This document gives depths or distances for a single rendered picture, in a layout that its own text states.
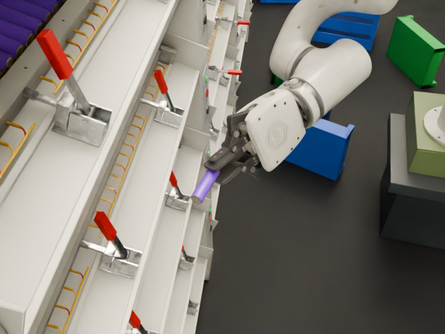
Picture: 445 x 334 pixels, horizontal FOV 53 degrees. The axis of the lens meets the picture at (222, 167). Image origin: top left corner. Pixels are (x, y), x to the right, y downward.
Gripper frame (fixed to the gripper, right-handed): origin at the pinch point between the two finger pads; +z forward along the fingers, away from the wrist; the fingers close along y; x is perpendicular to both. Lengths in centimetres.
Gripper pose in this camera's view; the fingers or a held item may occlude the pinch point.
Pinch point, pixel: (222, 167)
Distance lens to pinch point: 68.0
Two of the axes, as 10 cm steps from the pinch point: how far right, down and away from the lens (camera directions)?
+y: 3.8, 7.6, 5.3
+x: -5.7, -2.5, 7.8
